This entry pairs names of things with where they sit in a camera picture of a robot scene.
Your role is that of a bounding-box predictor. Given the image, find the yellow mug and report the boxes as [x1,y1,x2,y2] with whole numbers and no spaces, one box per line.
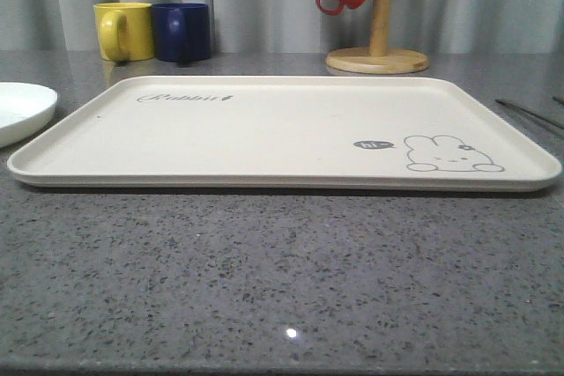
[93,3,154,63]

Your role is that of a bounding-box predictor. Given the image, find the silver metal fork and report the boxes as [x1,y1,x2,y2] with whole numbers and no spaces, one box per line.
[494,99,564,130]

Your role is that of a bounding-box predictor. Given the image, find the wooden mug tree stand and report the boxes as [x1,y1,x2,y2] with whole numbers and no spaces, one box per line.
[325,0,429,75]

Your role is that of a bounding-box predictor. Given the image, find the cream rabbit print tray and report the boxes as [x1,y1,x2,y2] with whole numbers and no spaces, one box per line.
[7,76,562,192]

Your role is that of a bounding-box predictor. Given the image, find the white round plate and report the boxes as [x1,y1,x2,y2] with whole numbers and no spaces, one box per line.
[1,82,58,147]

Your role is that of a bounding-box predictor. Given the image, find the silver chopstick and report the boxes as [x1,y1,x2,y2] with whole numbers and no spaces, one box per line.
[552,96,564,106]

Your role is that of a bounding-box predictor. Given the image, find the dark blue mug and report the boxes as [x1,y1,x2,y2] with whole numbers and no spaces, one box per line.
[151,3,212,63]

